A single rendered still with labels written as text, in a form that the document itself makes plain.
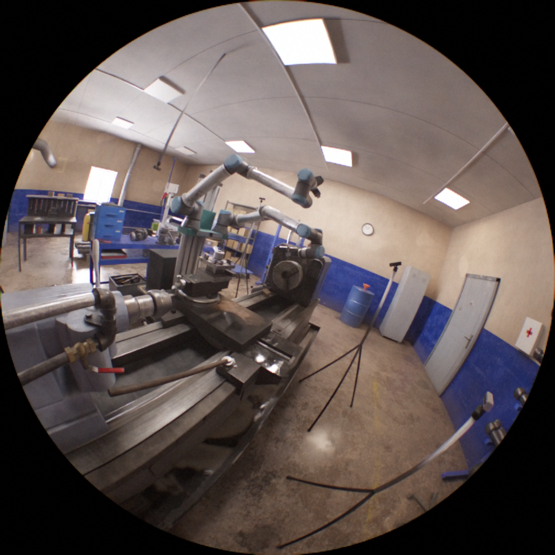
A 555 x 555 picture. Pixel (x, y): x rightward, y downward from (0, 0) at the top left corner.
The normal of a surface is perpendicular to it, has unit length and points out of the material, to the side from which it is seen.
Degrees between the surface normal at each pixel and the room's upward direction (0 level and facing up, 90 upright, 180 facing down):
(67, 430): 90
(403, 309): 90
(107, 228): 90
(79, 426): 90
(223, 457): 0
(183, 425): 0
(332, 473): 0
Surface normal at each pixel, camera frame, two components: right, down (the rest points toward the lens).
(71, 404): 0.91, -0.11
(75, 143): 0.87, 0.37
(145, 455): 0.31, -0.93
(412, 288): -0.39, 0.08
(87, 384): 0.69, 0.34
